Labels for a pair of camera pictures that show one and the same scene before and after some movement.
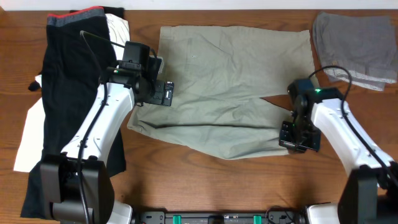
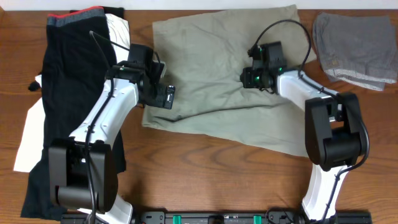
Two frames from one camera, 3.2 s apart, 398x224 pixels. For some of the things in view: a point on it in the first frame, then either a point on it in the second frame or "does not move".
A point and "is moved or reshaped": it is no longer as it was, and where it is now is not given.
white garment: x=31 y=147 does not move
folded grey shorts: x=365 y=45 does not move
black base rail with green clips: x=273 y=217 does not move
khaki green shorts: x=221 y=76 is moved or reshaped
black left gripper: x=158 y=98 does not move
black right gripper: x=286 y=140 -> x=247 y=81
